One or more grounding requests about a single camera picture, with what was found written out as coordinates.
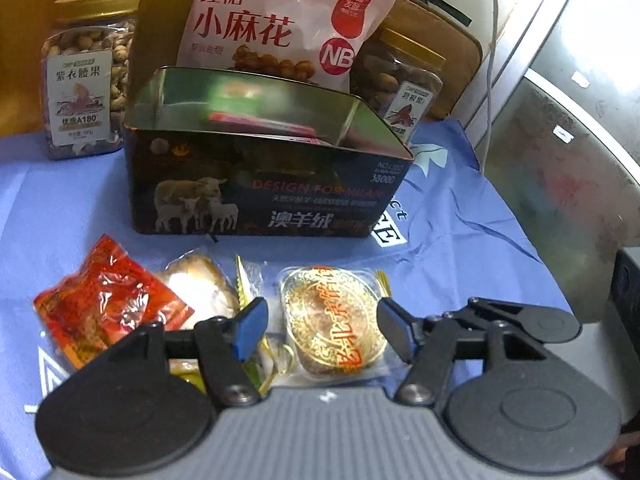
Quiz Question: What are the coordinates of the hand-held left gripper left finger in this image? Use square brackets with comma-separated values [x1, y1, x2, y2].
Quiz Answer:
[107, 297, 268, 408]

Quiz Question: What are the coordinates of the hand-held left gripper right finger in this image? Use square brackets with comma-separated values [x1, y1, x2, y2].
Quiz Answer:
[376, 296, 583, 408]

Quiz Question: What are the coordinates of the green snack packet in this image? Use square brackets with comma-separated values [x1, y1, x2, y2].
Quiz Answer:
[235, 255, 286, 393]

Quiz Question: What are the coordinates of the mooncake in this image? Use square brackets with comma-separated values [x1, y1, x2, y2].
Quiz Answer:
[275, 262, 393, 386]

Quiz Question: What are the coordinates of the dark tin box sheep print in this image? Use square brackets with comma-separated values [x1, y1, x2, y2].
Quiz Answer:
[122, 66, 416, 237]

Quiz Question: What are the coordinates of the clear wrapped pastry packet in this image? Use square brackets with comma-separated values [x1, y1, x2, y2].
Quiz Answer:
[152, 252, 241, 321]

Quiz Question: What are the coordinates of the blue printed cloth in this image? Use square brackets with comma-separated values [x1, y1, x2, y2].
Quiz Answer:
[0, 120, 576, 480]

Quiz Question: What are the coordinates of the red snack packet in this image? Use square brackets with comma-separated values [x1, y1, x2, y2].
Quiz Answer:
[32, 234, 196, 371]

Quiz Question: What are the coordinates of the grey metal appliance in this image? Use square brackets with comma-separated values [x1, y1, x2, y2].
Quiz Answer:
[475, 0, 640, 326]

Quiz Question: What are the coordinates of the red flat packet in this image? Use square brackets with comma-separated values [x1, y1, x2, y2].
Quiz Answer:
[207, 110, 331, 146]

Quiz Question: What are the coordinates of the pecan jar with gold lid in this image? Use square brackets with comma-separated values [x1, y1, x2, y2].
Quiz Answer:
[350, 27, 446, 143]

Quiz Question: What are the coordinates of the brown cushion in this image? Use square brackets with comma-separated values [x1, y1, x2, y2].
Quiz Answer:
[380, 0, 483, 121]

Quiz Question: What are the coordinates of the cashew jar with gold lid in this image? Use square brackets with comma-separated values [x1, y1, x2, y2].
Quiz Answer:
[41, 0, 142, 161]

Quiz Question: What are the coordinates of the white red snack bag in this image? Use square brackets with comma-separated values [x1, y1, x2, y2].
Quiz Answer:
[175, 0, 401, 93]

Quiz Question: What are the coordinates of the white cable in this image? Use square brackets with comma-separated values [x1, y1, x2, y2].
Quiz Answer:
[470, 0, 502, 171]

